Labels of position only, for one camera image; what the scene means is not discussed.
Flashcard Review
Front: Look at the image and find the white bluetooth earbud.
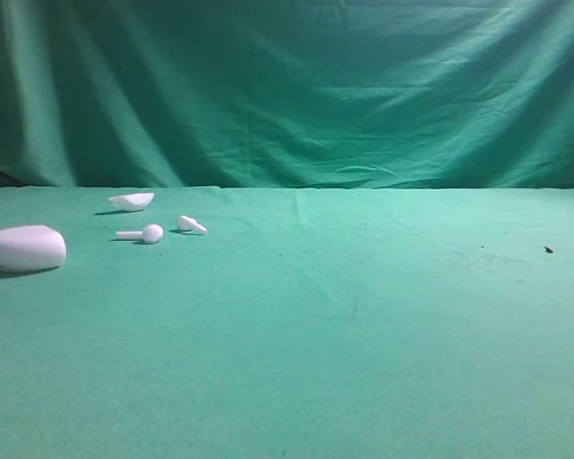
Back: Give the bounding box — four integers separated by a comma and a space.
177, 215, 208, 236

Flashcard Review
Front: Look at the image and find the white earbud case base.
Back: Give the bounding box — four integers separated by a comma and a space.
0, 225, 67, 273

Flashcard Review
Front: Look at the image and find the green table cloth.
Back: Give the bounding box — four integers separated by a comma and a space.
0, 187, 574, 458

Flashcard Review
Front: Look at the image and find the green backdrop cloth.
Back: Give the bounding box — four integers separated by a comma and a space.
0, 1, 574, 188

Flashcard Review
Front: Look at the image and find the white earbud with long stem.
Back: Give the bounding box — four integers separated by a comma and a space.
116, 224, 165, 245

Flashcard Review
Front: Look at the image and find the white earbud case lid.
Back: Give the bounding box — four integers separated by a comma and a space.
108, 192, 155, 212

